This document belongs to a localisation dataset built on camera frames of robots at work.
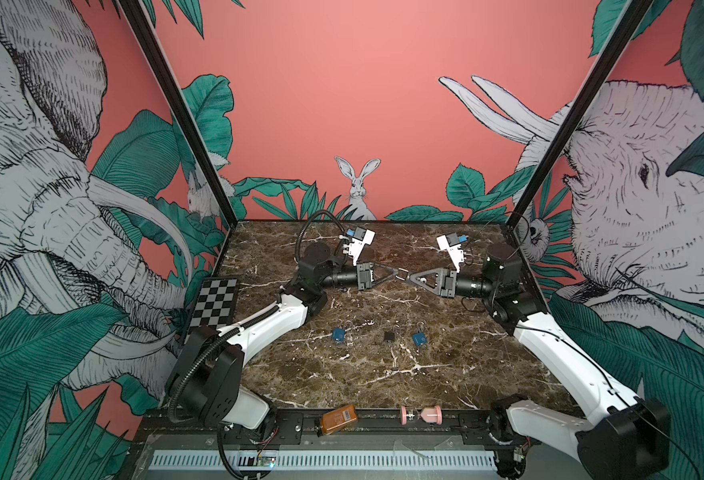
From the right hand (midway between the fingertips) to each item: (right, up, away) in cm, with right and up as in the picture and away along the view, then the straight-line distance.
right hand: (413, 280), depth 66 cm
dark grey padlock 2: (-3, -20, +24) cm, 31 cm away
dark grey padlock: (-2, +1, +2) cm, 3 cm away
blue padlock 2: (+6, -20, +23) cm, 32 cm away
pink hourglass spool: (+6, -35, +8) cm, 37 cm away
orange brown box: (-18, -35, +6) cm, 40 cm away
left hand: (-3, +1, 0) cm, 3 cm away
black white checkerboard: (-58, -11, +26) cm, 65 cm away
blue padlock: (-19, -19, +24) cm, 36 cm away
